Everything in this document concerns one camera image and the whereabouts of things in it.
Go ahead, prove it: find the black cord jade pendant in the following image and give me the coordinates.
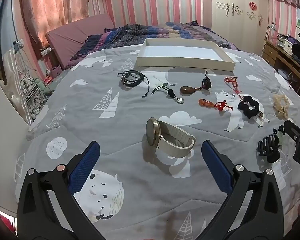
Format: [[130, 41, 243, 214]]
[[257, 125, 285, 164]]

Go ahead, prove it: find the cream scrunchie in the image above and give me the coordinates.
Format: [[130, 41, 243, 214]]
[[273, 94, 290, 120]]

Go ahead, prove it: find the black scrunchie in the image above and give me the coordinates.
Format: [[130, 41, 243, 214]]
[[237, 95, 260, 119]]

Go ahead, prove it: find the orange gourd pendant red knot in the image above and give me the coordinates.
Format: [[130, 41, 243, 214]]
[[198, 99, 234, 112]]

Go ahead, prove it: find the red string bracelet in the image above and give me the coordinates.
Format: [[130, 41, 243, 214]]
[[224, 76, 243, 101]]

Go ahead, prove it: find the brown stone pendant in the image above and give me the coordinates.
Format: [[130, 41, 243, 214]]
[[180, 70, 212, 95]]

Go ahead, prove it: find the gold watch cream strap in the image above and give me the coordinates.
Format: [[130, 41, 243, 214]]
[[146, 116, 197, 158]]

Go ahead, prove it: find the black cord bracelet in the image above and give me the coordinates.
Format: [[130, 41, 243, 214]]
[[117, 70, 151, 99]]

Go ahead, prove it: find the wooden desk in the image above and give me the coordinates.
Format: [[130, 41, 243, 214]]
[[262, 40, 300, 95]]

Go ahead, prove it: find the grey bear print blanket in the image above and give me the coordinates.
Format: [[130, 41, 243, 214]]
[[15, 45, 300, 239]]

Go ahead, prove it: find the desk lamp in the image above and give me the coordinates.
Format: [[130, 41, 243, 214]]
[[264, 22, 277, 41]]

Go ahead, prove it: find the white wardrobe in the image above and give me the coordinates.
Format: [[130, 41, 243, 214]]
[[212, 0, 269, 55]]

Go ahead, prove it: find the white cardboard tray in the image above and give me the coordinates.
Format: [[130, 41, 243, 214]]
[[136, 38, 235, 72]]

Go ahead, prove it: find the striped purple blue quilt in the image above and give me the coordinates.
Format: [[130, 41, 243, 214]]
[[69, 21, 238, 64]]

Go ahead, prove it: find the pink curtain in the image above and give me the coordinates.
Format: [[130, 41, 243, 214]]
[[20, 0, 88, 49]]

